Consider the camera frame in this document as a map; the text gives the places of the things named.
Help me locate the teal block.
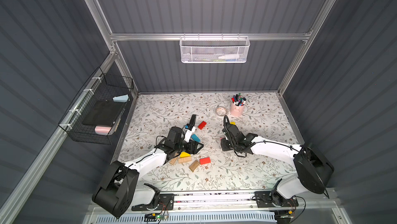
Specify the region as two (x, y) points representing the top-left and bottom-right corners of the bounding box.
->
(191, 134), (201, 142)

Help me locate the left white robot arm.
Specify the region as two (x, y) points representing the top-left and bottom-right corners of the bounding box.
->
(92, 126), (204, 218)

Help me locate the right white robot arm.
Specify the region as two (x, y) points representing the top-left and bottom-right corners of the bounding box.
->
(221, 122), (335, 207)

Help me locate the wooden block middle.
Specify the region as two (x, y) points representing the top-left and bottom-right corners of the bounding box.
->
(178, 156), (192, 164)

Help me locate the wooden block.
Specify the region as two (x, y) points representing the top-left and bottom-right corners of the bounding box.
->
(169, 156), (179, 166)
(178, 156), (192, 164)
(189, 160), (201, 172)

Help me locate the wooden block left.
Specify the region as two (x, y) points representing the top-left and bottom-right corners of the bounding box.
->
(169, 156), (179, 166)

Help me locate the red block lower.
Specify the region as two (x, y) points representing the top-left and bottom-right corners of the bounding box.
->
(199, 157), (211, 165)

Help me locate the red block near stapler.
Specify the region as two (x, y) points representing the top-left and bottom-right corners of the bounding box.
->
(198, 121), (207, 130)

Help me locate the wooden block right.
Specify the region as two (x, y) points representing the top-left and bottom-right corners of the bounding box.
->
(189, 160), (201, 172)

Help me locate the black stapler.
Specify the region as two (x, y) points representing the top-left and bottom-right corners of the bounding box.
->
(188, 114), (196, 130)

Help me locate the small glass dish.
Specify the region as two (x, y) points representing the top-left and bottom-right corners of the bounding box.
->
(215, 106), (228, 118)

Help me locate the pink pen cup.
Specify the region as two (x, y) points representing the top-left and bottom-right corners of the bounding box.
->
(230, 103), (245, 117)

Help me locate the light blue box in basket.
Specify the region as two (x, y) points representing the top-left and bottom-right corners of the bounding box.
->
(113, 94), (129, 103)

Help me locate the pink eraser in basket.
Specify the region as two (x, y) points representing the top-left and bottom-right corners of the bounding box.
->
(95, 126), (112, 136)

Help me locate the black notebook in basket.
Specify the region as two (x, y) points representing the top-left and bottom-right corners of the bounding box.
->
(82, 101), (125, 126)

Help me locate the white bottle in basket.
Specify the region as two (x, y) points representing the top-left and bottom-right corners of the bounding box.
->
(218, 54), (240, 60)

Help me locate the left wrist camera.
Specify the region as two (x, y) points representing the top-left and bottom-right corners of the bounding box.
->
(184, 124), (196, 142)

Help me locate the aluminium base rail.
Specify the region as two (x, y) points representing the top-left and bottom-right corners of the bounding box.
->
(83, 190), (300, 224)

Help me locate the black wire wall basket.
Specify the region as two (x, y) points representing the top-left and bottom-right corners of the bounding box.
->
(59, 69), (134, 145)

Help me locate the white wire mesh basket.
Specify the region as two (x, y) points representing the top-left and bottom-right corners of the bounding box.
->
(179, 36), (250, 63)

